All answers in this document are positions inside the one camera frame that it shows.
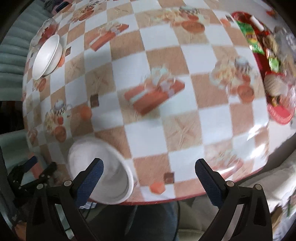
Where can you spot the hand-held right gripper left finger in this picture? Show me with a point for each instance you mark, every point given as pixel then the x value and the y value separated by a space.
pixel 89 183

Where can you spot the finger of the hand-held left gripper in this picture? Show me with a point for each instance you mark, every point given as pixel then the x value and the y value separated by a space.
pixel 49 170
pixel 31 161

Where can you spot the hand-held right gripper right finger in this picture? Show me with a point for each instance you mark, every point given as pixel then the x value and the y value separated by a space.
pixel 209 183

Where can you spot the white bowl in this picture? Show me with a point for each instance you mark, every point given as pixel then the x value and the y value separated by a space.
pixel 111 171
pixel 45 58

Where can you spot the checkered cloth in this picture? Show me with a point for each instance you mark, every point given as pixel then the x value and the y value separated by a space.
pixel 89 205

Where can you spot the white bedding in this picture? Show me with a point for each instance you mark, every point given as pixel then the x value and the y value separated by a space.
pixel 277 180

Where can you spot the red snack tray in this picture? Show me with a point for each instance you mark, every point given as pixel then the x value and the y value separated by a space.
pixel 279 113

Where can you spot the pale ribbed sofa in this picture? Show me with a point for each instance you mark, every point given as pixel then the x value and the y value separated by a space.
pixel 16 55

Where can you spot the fruit in foam net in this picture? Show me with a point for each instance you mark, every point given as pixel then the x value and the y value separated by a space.
pixel 275 85

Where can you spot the printed checkered tablecloth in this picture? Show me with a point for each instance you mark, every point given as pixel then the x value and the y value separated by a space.
pixel 161 69

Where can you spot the clear glass bowl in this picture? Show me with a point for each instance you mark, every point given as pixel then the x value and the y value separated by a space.
pixel 37 34

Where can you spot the pile of cherry tomatoes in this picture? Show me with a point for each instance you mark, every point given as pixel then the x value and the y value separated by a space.
pixel 49 31

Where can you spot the small green packet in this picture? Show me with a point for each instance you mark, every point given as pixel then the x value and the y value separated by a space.
pixel 274 63

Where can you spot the green snack packet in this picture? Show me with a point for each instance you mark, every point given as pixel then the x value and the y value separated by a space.
pixel 251 34

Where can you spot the clear plastic bag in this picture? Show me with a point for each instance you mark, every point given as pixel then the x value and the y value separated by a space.
pixel 286 46

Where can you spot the pink stool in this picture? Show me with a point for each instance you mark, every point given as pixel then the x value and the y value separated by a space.
pixel 61 5

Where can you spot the white roll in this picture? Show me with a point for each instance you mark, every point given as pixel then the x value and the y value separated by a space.
pixel 256 22

